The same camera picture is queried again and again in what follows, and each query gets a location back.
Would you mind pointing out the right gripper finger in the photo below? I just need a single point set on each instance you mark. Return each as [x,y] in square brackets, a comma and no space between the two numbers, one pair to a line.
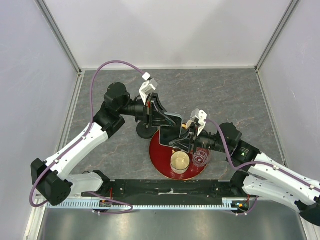
[187,132]
[183,145]

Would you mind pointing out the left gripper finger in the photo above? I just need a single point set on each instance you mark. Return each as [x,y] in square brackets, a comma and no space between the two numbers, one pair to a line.
[163,112]
[161,122]

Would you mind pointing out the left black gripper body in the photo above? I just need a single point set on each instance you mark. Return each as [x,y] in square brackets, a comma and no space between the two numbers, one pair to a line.
[150,109]

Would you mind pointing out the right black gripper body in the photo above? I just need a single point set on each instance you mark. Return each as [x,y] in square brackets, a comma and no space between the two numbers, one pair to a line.
[193,137]

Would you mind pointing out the black phone stand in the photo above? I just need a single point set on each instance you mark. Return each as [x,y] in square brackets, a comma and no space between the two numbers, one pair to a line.
[145,129]

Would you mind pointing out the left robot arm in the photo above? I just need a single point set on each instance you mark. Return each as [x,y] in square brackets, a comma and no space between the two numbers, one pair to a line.
[52,178]

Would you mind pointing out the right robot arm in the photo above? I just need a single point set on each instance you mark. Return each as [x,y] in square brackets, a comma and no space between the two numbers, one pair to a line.
[256,174]

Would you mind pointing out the cream cup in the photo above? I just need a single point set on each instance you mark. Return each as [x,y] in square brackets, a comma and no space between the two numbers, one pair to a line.
[179,162]

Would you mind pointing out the red round tray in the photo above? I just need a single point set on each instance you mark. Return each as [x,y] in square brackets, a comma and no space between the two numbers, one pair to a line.
[160,157]

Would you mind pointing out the clear faceted glass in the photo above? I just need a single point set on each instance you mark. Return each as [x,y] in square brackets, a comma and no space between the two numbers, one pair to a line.
[201,157]

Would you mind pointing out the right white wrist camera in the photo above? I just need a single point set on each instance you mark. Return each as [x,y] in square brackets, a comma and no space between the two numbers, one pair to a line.
[199,115]

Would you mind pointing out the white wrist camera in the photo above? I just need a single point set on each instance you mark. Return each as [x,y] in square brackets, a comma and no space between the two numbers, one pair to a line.
[199,115]
[148,87]

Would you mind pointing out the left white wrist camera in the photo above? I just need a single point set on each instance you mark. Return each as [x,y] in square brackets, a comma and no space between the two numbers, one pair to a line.
[148,87]

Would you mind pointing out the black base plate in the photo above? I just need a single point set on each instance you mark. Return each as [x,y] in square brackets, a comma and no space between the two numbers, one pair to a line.
[169,192]

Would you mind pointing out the slotted cable duct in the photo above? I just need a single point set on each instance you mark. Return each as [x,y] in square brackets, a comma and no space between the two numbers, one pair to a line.
[98,204]

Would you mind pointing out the left aluminium frame post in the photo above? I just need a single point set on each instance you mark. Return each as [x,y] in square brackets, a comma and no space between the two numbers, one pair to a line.
[43,7]

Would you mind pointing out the aluminium frame post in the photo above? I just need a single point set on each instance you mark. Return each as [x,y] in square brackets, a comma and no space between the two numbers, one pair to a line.
[43,7]
[293,4]

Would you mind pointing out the right aluminium frame post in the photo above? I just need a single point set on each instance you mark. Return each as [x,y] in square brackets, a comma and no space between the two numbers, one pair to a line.
[293,4]

